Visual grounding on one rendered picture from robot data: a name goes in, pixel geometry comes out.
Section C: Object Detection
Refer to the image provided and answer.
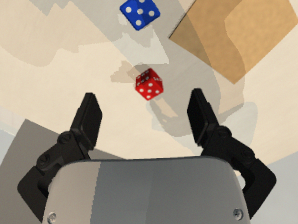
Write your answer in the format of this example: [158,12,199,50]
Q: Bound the blue die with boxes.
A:
[120,0,161,31]

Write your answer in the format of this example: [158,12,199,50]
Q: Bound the tan mat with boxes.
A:
[169,0,298,84]

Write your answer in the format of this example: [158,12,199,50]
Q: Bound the red die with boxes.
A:
[135,68,164,100]

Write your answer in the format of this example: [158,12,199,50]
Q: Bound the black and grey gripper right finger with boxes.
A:
[187,88,277,220]

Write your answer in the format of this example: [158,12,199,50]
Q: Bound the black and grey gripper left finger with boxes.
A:
[17,92,103,223]

